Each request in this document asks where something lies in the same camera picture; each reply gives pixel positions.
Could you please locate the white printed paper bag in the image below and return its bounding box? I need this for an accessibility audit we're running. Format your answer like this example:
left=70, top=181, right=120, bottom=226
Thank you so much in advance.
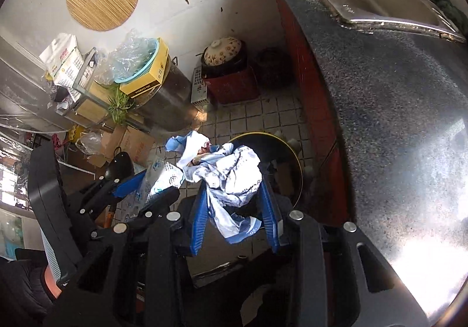
left=39, top=33, right=83, bottom=88

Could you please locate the floral lidded ceramic pot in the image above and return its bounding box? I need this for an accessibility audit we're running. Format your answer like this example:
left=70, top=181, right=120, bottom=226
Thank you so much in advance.
left=200, top=36, right=250, bottom=79

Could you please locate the brown cardboard box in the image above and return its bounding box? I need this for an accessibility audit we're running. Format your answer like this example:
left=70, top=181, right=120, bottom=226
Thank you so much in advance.
left=100, top=125, right=156, bottom=167

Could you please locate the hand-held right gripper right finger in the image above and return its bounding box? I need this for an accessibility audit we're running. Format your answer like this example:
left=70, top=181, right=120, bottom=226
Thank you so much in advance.
left=257, top=184, right=429, bottom=327

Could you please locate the red plastic bucket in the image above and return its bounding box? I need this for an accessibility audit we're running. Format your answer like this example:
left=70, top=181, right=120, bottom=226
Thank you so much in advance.
left=206, top=66, right=261, bottom=105

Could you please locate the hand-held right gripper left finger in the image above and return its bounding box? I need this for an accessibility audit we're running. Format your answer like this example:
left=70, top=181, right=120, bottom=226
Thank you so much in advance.
left=47, top=184, right=211, bottom=327

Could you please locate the stainless steel appliance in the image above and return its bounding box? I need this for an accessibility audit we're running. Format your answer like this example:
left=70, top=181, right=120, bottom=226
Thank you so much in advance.
left=0, top=35, right=74, bottom=132

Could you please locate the dark woven basket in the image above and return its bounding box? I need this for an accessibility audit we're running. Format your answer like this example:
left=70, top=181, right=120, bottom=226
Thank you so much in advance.
left=252, top=47, right=294, bottom=88

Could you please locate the green leafy plant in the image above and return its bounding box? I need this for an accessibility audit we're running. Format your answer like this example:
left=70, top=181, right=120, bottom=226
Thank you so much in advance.
left=107, top=86, right=137, bottom=127

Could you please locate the white blue-print plastic packet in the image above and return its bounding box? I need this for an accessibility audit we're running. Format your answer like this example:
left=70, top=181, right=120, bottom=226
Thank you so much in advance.
left=123, top=158, right=184, bottom=222

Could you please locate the teal plastic basket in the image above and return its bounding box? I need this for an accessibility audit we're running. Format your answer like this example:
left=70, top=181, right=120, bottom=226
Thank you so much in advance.
left=113, top=38, right=162, bottom=85

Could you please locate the person's left forearm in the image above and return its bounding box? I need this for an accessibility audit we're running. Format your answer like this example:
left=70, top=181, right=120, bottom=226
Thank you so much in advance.
left=0, top=257, right=62, bottom=327

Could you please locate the clear crumpled plastic bag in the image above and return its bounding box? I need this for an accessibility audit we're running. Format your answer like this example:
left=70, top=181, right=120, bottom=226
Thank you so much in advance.
left=96, top=29, right=159, bottom=85

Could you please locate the yellow cardboard box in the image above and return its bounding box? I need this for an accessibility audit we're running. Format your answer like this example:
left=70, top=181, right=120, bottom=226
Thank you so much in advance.
left=118, top=37, right=171, bottom=96

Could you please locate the black bin with yellow rim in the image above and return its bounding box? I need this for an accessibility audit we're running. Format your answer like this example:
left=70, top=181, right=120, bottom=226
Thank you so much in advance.
left=227, top=131, right=305, bottom=205

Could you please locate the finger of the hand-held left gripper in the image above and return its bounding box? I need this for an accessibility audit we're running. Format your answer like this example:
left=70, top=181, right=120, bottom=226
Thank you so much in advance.
left=78, top=169, right=147, bottom=220
left=128, top=187, right=180, bottom=232

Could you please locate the large stainless steel pot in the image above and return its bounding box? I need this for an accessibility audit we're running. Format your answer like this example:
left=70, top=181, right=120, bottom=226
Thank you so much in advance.
left=136, top=54, right=206, bottom=132

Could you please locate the small clear plastic bag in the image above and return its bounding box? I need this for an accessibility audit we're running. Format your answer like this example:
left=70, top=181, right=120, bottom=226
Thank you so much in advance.
left=78, top=130, right=105, bottom=156

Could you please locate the dark green cloth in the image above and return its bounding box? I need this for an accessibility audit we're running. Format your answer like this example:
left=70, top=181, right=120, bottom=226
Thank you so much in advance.
left=423, top=0, right=464, bottom=32

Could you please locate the white blue-print bag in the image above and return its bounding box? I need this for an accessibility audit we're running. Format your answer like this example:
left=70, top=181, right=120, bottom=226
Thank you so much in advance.
left=165, top=130, right=264, bottom=244

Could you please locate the red cabinet front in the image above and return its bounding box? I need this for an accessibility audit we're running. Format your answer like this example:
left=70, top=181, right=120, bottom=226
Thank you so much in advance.
left=271, top=0, right=352, bottom=227

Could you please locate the grey perforated metal box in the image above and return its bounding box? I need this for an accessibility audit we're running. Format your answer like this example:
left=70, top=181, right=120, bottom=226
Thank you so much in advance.
left=190, top=66, right=209, bottom=107

